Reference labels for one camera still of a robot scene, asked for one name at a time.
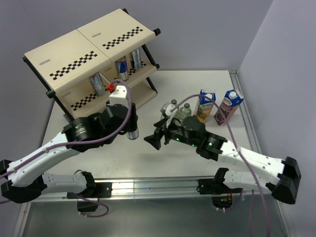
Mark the pineapple juice carton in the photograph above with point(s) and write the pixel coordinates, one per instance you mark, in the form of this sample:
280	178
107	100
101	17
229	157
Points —
204	106

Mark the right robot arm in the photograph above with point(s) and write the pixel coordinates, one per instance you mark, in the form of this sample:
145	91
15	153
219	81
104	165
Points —
243	169

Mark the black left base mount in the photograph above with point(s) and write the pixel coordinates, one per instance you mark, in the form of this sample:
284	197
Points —
90	199

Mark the aluminium rail frame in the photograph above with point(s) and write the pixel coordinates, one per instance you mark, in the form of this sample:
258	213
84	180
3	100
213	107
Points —
153	192

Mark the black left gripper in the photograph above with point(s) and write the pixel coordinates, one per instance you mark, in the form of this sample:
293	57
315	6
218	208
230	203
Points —
110	104

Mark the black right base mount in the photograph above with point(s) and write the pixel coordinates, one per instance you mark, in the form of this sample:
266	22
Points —
223	198

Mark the glass bottle back right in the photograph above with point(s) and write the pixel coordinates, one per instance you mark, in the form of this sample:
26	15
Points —
184	111

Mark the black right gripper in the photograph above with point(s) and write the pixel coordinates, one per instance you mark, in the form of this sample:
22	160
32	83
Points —
154	139

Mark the red grape juice carton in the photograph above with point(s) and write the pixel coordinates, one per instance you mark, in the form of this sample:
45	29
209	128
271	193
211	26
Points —
231	101

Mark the energy drink can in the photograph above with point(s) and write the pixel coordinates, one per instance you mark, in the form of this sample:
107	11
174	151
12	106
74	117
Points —
97	84
121	68
135	59
133	132

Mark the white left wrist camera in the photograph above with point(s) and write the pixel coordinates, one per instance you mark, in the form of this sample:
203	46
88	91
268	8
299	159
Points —
117	95

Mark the glass bottle back left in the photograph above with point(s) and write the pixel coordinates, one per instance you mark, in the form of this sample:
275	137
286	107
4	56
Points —
174	104

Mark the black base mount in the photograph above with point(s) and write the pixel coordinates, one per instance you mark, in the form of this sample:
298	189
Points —
223	198
90	199

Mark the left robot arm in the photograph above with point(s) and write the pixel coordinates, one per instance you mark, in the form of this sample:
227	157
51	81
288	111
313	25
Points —
28	178

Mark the beige three-tier shelf rack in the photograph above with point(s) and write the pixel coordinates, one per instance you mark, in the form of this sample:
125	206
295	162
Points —
65	64

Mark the glass bottle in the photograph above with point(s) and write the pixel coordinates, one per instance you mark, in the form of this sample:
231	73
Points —
184	111
174	104

